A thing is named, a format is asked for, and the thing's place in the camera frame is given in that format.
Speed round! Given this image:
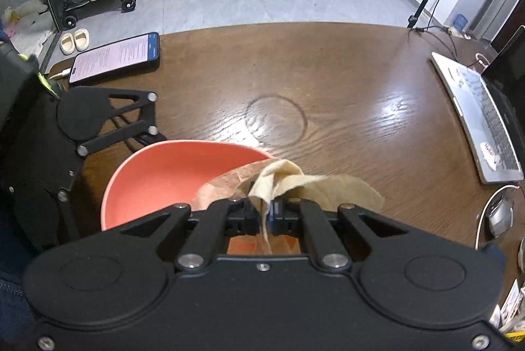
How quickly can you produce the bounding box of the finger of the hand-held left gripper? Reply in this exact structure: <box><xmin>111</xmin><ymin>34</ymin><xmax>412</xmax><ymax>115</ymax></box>
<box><xmin>55</xmin><ymin>187</ymin><xmax>83</xmax><ymax>245</ymax></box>
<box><xmin>68</xmin><ymin>86</ymin><xmax>169</xmax><ymax>159</ymax></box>

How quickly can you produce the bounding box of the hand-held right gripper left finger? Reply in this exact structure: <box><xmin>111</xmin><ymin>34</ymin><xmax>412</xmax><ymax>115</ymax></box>
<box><xmin>121</xmin><ymin>198</ymin><xmax>267</xmax><ymax>270</ymax></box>

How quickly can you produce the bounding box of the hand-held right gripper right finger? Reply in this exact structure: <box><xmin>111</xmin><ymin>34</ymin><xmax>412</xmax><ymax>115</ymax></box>
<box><xmin>271</xmin><ymin>198</ymin><xmax>411</xmax><ymax>270</ymax></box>

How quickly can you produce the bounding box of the brown paper towel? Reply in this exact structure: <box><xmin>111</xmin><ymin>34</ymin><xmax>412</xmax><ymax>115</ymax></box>
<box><xmin>192</xmin><ymin>159</ymin><xmax>386</xmax><ymax>255</ymax></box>

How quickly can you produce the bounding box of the pink footed bowl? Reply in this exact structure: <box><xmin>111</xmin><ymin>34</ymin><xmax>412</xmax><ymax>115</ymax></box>
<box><xmin>100</xmin><ymin>140</ymin><xmax>304</xmax><ymax>256</ymax></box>

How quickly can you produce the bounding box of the black smartphone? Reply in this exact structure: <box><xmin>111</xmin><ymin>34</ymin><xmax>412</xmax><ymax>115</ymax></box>
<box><xmin>68</xmin><ymin>32</ymin><xmax>161</xmax><ymax>86</ymax></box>

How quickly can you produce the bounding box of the person's leg in jeans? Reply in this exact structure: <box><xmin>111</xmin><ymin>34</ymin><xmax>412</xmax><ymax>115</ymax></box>
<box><xmin>0</xmin><ymin>207</ymin><xmax>39</xmax><ymax>335</ymax></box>

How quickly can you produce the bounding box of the cream slipper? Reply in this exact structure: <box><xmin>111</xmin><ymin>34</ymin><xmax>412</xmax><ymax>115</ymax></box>
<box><xmin>73</xmin><ymin>28</ymin><xmax>91</xmax><ymax>52</ymax></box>
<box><xmin>59</xmin><ymin>32</ymin><xmax>76</xmax><ymax>56</ymax></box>

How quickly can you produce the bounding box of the white plastic bag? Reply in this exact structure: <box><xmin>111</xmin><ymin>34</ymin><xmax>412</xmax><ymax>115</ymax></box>
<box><xmin>0</xmin><ymin>0</ymin><xmax>54</xmax><ymax>57</ymax></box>

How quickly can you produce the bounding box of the dark blue case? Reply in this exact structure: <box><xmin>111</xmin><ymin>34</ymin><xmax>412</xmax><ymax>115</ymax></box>
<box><xmin>481</xmin><ymin>242</ymin><xmax>507</xmax><ymax>267</ymax></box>

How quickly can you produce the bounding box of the grey computer mouse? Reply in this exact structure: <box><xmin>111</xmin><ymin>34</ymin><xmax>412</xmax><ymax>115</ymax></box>
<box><xmin>488</xmin><ymin>197</ymin><xmax>515</xmax><ymax>239</ymax></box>

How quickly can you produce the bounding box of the silver laptop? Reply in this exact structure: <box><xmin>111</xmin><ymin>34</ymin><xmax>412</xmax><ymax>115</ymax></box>
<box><xmin>430</xmin><ymin>25</ymin><xmax>525</xmax><ymax>185</ymax></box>

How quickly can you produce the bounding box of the white paper card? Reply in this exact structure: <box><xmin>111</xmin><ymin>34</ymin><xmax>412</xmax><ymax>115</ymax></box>
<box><xmin>490</xmin><ymin>279</ymin><xmax>525</xmax><ymax>335</ymax></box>

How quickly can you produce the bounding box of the white mouse cable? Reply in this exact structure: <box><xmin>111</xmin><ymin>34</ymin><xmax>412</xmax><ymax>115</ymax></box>
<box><xmin>475</xmin><ymin>185</ymin><xmax>521</xmax><ymax>250</ymax></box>

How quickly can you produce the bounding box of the thin black cable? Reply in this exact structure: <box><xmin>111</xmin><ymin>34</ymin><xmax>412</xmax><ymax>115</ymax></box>
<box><xmin>408</xmin><ymin>27</ymin><xmax>485</xmax><ymax>66</ymax></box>

